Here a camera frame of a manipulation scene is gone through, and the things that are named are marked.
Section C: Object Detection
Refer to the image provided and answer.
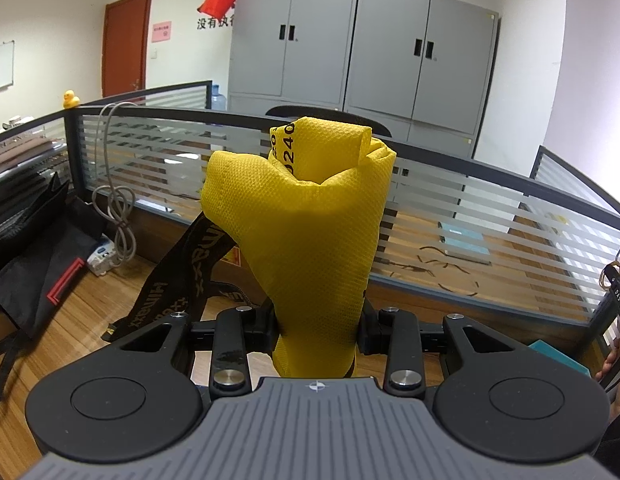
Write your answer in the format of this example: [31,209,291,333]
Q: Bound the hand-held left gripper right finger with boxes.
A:
[357,305,515,401]

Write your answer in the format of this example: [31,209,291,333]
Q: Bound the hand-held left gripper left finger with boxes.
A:
[110,305,279,401]

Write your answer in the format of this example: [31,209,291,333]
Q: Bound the yellow shopping bag black straps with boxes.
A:
[106,116,397,381]

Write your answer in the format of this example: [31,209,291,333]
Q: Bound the black cloth bag red stripe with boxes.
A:
[0,172,108,406]

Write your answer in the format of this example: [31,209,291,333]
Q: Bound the person's right hand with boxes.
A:
[594,335,620,393]

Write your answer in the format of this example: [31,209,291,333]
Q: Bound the blue hexagonal box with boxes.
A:
[528,339,590,377]

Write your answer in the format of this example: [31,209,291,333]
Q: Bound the side glass desk partition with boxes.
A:
[528,145,620,241]
[0,110,73,261]

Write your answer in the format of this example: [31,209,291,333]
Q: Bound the teal notebook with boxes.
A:
[437,220,493,266]

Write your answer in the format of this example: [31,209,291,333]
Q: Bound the white power strip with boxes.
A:
[87,240,116,276]

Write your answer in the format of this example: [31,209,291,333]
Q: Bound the black office chair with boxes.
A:
[265,105,393,142]

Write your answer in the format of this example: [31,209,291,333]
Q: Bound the glass partition of far desk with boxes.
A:
[77,80,213,112]

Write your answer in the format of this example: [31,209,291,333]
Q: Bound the grey metal cabinet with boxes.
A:
[342,0,500,161]
[227,0,359,117]

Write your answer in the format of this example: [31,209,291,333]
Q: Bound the orange wooden door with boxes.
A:
[101,0,154,99]

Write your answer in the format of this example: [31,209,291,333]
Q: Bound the grey cable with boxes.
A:
[92,101,138,267]

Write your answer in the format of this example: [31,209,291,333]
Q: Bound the white wall whiteboard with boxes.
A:
[0,40,15,95]

